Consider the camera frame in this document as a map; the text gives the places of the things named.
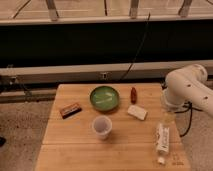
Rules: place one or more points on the white ceramic cup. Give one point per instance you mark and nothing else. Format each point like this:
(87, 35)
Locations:
(102, 126)

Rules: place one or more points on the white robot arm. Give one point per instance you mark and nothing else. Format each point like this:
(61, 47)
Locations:
(188, 84)

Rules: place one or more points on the green bowl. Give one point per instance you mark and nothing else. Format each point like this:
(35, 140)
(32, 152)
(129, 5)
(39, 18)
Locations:
(104, 98)

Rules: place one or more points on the brown chocolate bar box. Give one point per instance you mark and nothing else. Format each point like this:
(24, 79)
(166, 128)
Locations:
(70, 110)

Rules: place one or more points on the white toothpaste tube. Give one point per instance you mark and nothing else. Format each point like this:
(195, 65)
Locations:
(162, 142)

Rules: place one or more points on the white wall outlet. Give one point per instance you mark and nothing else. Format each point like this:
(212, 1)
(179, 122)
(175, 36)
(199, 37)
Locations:
(104, 75)

